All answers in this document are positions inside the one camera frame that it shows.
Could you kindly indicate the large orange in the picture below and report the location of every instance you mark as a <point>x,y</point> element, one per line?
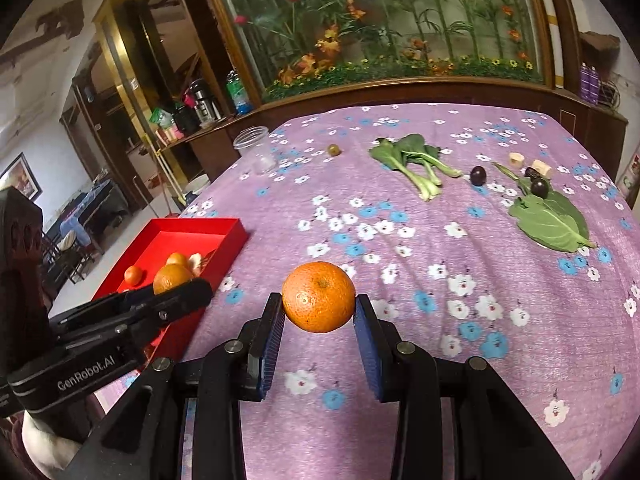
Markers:
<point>170,276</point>

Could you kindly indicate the red date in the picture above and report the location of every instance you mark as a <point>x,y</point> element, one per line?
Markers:
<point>531,172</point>

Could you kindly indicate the green grape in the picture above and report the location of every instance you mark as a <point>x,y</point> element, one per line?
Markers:
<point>334,150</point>

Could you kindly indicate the green box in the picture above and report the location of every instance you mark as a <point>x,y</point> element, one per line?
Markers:
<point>161,117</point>

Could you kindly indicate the purple bottle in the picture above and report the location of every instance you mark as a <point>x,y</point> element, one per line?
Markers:
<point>594,85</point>
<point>583,82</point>

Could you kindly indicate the medium orange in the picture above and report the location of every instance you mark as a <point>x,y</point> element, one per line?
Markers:
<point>177,259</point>

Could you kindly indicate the small pale corn cob piece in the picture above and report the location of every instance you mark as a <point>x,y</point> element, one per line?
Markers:
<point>196,261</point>

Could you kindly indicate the framed picture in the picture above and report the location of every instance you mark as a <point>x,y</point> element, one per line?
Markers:
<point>20,177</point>

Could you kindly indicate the purple floral tablecloth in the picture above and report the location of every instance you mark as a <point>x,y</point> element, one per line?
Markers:
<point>425,285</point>

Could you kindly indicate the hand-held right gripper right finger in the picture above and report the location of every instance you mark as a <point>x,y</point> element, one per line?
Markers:
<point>369,350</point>

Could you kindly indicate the small orange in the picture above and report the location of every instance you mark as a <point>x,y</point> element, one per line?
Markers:
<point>133,275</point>

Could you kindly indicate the bok choy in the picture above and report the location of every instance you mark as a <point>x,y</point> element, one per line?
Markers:
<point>434,172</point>
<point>420,180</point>
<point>447,170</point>

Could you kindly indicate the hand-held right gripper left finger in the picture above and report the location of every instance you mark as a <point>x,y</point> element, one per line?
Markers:
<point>270,345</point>

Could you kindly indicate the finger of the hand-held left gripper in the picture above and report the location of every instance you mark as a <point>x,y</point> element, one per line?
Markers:
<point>100,310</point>
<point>180,300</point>

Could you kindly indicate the small clear plastic cup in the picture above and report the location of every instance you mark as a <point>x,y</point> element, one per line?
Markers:
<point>264,162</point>

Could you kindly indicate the green plastic bottle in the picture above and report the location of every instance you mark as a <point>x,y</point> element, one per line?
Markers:
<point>237,92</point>

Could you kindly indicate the person's left forearm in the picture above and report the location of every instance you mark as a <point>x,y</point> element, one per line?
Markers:
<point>50,445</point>

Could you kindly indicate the black thermos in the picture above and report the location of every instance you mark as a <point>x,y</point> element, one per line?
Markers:
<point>202,100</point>

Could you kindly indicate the narrow green leaf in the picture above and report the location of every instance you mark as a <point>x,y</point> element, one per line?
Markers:
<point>507,172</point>

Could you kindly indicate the glass display with artificial plants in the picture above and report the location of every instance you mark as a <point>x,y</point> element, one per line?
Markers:
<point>390,20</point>

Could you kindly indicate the table with blue cloth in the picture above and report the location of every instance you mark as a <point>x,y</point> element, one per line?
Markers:
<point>95,205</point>

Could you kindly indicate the dark green leaf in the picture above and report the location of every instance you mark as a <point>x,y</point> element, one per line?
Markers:
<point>570,210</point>

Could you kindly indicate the large light green leaf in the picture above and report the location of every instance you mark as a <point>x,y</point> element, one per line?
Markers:
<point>545,225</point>

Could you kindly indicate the wooden cabinet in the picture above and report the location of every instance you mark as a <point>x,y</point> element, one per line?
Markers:
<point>500,92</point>

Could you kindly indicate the red box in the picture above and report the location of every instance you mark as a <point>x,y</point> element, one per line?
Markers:
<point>200,235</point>

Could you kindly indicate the round orange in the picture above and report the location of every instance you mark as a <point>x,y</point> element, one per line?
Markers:
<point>319,296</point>

